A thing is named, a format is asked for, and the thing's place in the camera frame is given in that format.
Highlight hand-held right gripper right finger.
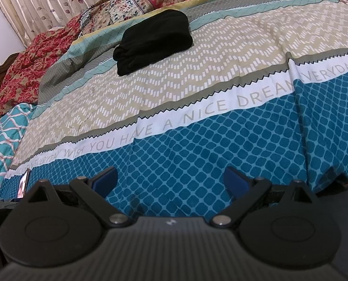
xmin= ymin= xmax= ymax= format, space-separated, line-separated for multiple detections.
xmin=210 ymin=166 xmax=320 ymax=228

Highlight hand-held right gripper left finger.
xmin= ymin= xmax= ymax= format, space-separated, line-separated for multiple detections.
xmin=22 ymin=166 xmax=128 ymax=228

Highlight black pants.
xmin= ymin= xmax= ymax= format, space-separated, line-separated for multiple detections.
xmin=113 ymin=10 xmax=194 ymax=77

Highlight smartphone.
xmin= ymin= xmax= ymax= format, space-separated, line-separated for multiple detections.
xmin=17 ymin=170 xmax=32 ymax=199

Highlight teal lattice pillow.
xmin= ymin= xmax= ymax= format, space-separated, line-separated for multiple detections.
xmin=0 ymin=103 xmax=36 ymax=195

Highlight patterned bed sheet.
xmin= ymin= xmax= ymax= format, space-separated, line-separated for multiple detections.
xmin=0 ymin=0 xmax=348 ymax=220

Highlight red floral quilt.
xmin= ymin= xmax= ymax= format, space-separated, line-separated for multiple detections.
xmin=0 ymin=0 xmax=251 ymax=121

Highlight beige leaf print curtain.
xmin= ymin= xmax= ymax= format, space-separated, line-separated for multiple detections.
xmin=0 ymin=0 xmax=141 ymax=48

